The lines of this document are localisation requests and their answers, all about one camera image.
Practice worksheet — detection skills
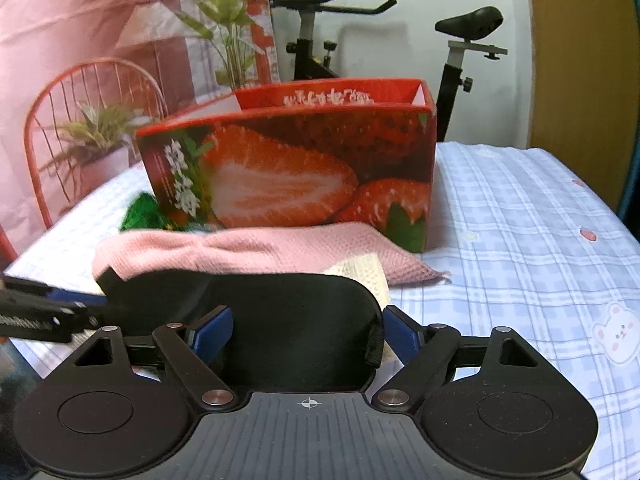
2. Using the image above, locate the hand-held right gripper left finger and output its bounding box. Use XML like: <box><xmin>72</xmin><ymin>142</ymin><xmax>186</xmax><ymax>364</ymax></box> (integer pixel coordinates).
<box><xmin>72</xmin><ymin>306</ymin><xmax>240</xmax><ymax>411</ymax></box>

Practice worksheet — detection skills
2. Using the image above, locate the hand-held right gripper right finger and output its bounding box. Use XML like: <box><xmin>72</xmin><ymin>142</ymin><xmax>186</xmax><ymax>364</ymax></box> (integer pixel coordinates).
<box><xmin>372</xmin><ymin>305</ymin><xmax>541</xmax><ymax>413</ymax></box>

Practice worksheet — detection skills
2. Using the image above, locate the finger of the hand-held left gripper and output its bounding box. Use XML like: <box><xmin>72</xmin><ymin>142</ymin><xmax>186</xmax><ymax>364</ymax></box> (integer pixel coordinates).
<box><xmin>62</xmin><ymin>305</ymin><xmax>117</xmax><ymax>334</ymax></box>
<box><xmin>1</xmin><ymin>274</ymin><xmax>110</xmax><ymax>311</ymax></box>

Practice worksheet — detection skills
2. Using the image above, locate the cream waffle towel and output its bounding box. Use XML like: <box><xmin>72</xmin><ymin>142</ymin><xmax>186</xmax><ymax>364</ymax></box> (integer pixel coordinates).
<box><xmin>322</xmin><ymin>253</ymin><xmax>392</xmax><ymax>311</ymax></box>

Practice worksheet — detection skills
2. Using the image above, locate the black eye mask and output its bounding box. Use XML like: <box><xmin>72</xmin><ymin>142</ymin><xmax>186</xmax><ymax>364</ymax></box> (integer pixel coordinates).
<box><xmin>95</xmin><ymin>270</ymin><xmax>386</xmax><ymax>393</ymax></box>

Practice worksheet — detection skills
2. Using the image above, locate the pink waffle towel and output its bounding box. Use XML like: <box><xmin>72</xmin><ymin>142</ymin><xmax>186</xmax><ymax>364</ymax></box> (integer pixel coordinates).
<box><xmin>92</xmin><ymin>221</ymin><xmax>451</xmax><ymax>287</ymax></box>

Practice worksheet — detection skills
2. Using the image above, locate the green leaf tassel ornament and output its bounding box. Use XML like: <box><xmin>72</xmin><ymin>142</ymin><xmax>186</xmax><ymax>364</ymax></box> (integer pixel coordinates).
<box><xmin>119</xmin><ymin>191</ymin><xmax>178</xmax><ymax>234</ymax></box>

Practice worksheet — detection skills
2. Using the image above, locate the red strawberry print box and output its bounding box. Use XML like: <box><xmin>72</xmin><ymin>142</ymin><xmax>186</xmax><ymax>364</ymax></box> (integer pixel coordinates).
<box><xmin>136</xmin><ymin>78</ymin><xmax>438</xmax><ymax>253</ymax></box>

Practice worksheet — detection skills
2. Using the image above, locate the teal fuzzy rug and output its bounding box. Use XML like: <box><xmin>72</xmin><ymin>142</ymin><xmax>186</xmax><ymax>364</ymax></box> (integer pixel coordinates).
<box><xmin>0</xmin><ymin>337</ymin><xmax>46</xmax><ymax>411</ymax></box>

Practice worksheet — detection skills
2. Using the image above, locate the black exercise bike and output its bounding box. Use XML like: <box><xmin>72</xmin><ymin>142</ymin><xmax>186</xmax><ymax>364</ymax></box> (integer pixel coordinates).
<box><xmin>265</xmin><ymin>0</ymin><xmax>508</xmax><ymax>143</ymax></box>

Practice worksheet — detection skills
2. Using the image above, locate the wooden door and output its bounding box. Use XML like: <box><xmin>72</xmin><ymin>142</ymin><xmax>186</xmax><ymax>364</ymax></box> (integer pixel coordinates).
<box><xmin>522</xmin><ymin>0</ymin><xmax>640</xmax><ymax>221</ymax></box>

